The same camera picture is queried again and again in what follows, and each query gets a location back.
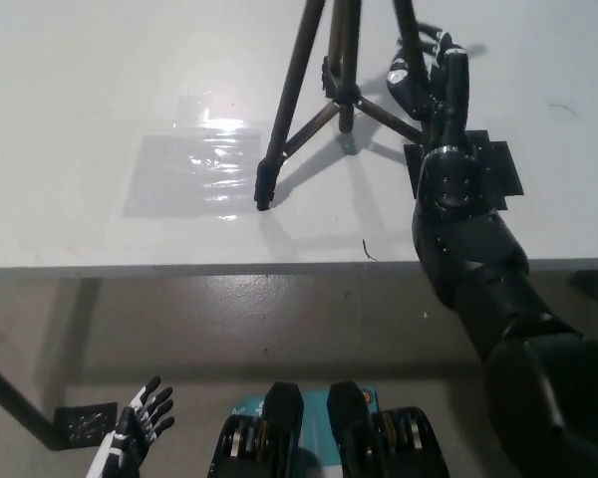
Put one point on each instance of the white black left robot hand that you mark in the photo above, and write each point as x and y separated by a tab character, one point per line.
129	433

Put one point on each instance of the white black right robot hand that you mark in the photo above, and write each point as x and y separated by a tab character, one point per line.
453	99

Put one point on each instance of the bronze and black camera tripod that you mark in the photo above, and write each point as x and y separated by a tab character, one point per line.
285	99

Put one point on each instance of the black metal table leg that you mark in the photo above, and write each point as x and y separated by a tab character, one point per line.
15	398

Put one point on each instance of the black teal robot body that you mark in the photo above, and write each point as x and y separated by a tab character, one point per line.
284	438

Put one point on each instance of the black tape patch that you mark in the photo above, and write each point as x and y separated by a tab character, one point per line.
503	169

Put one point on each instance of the clear glossy tape patch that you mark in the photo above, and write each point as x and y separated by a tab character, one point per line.
179	174

